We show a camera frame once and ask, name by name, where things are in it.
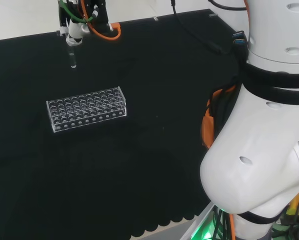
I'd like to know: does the black bench cloth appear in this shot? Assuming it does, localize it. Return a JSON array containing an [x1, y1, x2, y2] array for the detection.
[[0, 8, 248, 240]]

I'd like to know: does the long black cable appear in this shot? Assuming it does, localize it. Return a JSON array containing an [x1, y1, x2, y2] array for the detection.
[[169, 0, 234, 55]]

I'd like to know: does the yellow stop button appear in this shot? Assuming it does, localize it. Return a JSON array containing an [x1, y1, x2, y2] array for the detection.
[[285, 189, 299, 226]]

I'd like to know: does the clear plastic test tube rack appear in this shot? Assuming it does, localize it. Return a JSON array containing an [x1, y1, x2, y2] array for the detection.
[[45, 86, 128, 134]]

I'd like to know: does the orange hand cable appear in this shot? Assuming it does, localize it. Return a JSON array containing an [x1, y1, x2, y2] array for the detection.
[[78, 0, 122, 42]]

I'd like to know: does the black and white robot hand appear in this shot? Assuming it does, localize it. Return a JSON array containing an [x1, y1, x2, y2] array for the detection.
[[57, 0, 113, 46]]

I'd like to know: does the white base plate green light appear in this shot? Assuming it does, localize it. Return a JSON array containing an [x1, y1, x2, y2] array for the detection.
[[182, 202, 232, 240]]

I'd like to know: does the black looped cable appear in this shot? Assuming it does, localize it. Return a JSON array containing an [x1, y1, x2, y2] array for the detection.
[[207, 0, 249, 11]]

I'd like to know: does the green hand cable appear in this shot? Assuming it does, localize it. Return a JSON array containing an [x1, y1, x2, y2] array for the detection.
[[58, 0, 98, 25]]

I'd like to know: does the orange arm cable bundle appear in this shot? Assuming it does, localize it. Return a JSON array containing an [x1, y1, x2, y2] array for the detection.
[[200, 83, 238, 150]]

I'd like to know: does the clear glass test tube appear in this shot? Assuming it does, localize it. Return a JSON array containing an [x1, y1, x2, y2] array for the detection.
[[67, 41, 78, 69]]

